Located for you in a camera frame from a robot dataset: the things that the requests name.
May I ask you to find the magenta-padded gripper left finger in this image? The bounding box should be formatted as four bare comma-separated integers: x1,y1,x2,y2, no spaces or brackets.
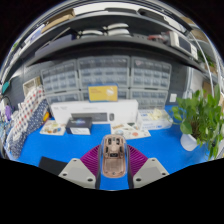
58,144,103,190

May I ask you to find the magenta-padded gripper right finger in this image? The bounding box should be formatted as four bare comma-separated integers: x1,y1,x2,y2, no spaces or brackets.
126,144,170,190

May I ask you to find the illustrated paper sheet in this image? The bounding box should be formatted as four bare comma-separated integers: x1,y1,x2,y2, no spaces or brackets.
39,119,67,137
109,121,152,140

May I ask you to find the small black box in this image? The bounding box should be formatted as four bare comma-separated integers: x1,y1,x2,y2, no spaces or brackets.
65,116,93,136

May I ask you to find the white and blue tissue box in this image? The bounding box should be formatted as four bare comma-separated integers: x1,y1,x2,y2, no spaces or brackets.
137,108,174,131

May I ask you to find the long white keyboard box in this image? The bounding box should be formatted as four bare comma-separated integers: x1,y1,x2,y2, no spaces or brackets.
49,98,139,125

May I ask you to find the small yellow object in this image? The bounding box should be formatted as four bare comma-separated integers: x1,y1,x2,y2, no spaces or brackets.
42,111,51,123

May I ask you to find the dark blue dotted cloth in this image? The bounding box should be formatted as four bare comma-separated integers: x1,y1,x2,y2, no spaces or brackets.
6,98,51,159

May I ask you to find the green potted plant white pot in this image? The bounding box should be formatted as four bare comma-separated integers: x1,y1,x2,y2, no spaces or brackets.
171,84,224,161

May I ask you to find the red white checkered cloth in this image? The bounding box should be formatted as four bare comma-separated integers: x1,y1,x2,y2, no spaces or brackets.
13,85,46,141

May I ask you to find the small purple object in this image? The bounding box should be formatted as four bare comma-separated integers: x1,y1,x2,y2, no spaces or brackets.
4,104,13,122

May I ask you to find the white woven basket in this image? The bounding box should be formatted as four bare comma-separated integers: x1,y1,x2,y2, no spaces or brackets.
22,76,43,98

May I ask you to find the yellow card blue frame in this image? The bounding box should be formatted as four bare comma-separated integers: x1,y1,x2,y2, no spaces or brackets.
87,83,119,103

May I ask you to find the teal wall-mounted object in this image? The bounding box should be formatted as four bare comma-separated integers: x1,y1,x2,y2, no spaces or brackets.
1,81,11,94

